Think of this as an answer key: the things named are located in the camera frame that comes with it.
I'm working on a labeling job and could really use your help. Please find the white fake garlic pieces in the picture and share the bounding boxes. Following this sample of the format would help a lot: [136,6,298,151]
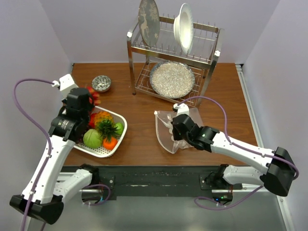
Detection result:
[167,113,188,153]

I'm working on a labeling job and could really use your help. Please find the clear zip top bag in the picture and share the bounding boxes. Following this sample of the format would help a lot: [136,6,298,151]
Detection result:
[154,107,203,153]

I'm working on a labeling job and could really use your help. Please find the fake pineapple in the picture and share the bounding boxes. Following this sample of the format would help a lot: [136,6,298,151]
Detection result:
[94,112,120,141]

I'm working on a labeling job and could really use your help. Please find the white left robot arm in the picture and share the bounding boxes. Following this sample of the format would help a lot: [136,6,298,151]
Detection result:
[10,88,100,225]

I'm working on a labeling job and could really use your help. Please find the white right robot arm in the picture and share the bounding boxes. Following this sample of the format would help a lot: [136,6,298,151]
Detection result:
[171,114,298,197]

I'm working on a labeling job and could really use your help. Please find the red fake tomato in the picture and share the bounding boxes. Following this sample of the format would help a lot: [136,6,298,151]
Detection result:
[88,113,97,129]

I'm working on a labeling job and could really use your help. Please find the green fake cabbage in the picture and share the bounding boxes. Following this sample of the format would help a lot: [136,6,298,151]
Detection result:
[83,129,103,149]

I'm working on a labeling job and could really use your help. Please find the small green fake fruit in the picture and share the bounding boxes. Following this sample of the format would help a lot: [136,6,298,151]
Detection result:
[114,122,124,136]

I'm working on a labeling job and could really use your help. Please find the fake orange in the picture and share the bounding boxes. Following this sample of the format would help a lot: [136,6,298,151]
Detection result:
[103,137,118,151]

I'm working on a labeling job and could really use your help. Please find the small patterned bowl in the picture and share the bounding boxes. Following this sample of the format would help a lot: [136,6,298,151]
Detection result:
[91,75,112,92]

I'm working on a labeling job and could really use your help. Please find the speckled blue rim plate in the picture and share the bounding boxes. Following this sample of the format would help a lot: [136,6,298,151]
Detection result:
[150,61,195,99]

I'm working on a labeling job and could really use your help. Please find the white plastic basket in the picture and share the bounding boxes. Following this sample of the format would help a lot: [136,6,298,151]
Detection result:
[74,106,127,158]

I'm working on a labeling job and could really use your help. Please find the metal dish rack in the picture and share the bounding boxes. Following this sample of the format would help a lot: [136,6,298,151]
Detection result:
[127,16,225,107]

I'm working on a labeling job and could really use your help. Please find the white deep plate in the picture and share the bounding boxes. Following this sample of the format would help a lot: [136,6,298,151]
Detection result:
[173,3,193,54]

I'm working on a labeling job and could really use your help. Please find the grey reindeer plate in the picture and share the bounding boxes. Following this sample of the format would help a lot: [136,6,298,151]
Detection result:
[138,0,160,47]

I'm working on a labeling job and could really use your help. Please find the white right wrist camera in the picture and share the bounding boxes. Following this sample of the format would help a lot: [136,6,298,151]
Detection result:
[172,103,190,116]

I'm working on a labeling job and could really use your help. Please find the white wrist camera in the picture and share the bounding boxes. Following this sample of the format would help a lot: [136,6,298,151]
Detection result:
[172,103,190,116]
[59,74,78,98]

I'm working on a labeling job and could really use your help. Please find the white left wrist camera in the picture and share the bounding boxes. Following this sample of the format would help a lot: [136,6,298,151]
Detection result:
[59,74,78,98]

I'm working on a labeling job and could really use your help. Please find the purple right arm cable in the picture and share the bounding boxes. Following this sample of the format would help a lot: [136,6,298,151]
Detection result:
[178,96,300,181]

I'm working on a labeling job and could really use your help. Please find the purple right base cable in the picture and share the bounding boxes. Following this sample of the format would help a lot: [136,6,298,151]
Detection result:
[193,186,263,210]

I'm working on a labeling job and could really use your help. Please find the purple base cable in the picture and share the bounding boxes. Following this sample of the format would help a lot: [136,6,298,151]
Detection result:
[81,184,112,206]
[193,186,263,210]

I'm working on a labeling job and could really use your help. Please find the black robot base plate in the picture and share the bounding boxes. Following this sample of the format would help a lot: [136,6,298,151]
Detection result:
[71,165,243,202]

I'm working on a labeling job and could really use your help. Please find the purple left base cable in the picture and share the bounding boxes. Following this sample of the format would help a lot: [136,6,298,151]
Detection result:
[81,184,112,206]

